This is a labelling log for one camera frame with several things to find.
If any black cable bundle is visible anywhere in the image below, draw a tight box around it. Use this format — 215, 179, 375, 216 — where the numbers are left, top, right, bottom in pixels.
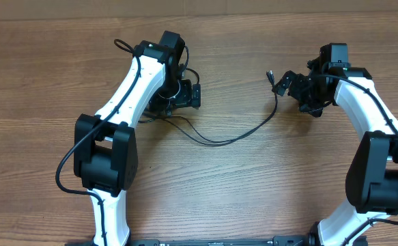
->
137, 70, 279, 148

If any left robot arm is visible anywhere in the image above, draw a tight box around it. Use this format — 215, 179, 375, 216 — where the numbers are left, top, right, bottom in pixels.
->
73, 31, 201, 245

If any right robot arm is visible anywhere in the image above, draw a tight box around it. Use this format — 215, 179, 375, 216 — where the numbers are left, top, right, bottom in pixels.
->
266, 43, 398, 245

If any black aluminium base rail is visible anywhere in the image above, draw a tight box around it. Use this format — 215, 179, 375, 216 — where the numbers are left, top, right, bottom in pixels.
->
65, 234, 369, 246

